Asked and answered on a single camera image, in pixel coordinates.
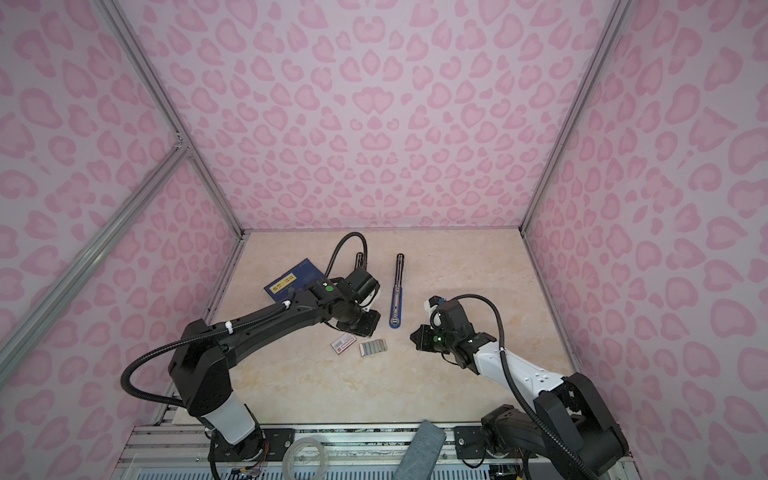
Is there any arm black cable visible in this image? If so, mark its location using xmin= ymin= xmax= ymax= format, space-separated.
xmin=428 ymin=293 xmax=601 ymax=480
xmin=119 ymin=231 xmax=369 ymax=410

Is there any red white staple box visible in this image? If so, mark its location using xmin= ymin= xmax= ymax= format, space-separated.
xmin=331 ymin=333 xmax=356 ymax=355

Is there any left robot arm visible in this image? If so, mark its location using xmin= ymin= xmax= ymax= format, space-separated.
xmin=168 ymin=268 xmax=381 ymax=446

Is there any clear tape roll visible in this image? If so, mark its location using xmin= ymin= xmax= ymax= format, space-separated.
xmin=281 ymin=437 xmax=330 ymax=480

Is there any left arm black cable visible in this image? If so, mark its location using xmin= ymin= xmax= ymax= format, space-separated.
xmin=119 ymin=231 xmax=369 ymax=410

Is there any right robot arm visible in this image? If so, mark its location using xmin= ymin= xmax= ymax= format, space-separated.
xmin=410 ymin=296 xmax=629 ymax=479

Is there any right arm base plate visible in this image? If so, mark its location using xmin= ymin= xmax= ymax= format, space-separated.
xmin=453 ymin=425 xmax=544 ymax=460

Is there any silver staple tray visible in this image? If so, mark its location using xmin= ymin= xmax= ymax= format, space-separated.
xmin=359 ymin=339 xmax=388 ymax=358

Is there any aluminium frame rail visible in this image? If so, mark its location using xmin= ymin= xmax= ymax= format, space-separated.
xmin=1 ymin=141 xmax=188 ymax=385

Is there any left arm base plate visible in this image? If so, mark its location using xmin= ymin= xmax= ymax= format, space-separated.
xmin=208 ymin=427 xmax=295 ymax=463

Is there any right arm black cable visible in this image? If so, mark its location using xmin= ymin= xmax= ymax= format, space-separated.
xmin=428 ymin=293 xmax=601 ymax=480

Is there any blue booklet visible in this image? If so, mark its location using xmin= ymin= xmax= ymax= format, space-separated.
xmin=264 ymin=259 xmax=322 ymax=302

